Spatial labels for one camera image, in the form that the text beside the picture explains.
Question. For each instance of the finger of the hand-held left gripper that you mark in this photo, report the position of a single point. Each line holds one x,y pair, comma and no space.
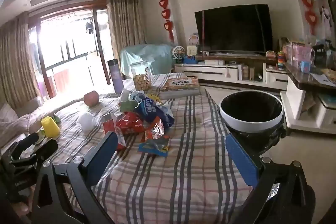
27,141
46,148

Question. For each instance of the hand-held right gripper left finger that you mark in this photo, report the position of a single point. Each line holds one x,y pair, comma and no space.
105,153

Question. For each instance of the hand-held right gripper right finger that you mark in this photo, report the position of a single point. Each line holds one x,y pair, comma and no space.
241,161

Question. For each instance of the white bin with black bag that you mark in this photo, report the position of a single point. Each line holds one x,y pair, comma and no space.
252,127

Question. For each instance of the clear plastic cup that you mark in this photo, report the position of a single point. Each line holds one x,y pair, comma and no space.
85,121

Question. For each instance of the red snack wrapper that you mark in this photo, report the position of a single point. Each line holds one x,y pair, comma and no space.
128,123

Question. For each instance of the blue yellow wrapper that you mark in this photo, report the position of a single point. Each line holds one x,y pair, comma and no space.
152,146

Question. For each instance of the orange snack wrapper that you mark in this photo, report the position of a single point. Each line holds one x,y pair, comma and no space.
155,129

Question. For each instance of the blue snack wrapper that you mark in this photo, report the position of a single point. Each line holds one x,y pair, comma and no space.
149,108

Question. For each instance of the yellow snack packet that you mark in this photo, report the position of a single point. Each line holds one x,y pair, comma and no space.
153,98

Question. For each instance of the yellow plastic cup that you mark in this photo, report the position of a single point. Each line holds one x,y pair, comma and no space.
51,127

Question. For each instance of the pink sofa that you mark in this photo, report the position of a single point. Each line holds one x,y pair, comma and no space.
15,121

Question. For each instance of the small green toy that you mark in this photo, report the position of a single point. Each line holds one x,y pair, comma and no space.
57,118

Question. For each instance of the red apple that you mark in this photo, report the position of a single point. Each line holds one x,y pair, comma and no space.
91,98

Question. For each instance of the purple bottle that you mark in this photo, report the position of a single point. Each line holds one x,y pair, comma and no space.
116,77

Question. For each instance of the beige curtain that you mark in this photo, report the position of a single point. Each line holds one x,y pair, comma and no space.
15,61
123,24

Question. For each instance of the clear cookie jar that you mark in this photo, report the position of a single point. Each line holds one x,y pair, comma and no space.
141,81

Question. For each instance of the white television cabinet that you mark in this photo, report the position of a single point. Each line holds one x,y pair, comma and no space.
210,70

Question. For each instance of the light blue covered chair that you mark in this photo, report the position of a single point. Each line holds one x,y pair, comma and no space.
147,53

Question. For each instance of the glass balcony door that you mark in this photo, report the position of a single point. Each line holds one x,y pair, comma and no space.
99,43

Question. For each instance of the blue basket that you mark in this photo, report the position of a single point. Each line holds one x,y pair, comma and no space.
190,59

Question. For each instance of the white paper sheet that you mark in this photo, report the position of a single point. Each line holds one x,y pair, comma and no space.
323,78

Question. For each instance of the white toy tablet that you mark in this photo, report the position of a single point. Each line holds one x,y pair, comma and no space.
192,51

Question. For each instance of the pink storage box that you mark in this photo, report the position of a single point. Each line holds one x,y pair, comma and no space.
299,53

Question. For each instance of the small white fan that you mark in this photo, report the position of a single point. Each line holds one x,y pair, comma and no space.
178,52

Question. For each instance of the cartoon toy card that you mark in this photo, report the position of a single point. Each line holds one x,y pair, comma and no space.
194,39

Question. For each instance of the black television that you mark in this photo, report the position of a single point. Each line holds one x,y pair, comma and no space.
233,27

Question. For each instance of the hanging pink doll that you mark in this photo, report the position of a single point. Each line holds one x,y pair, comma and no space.
325,19

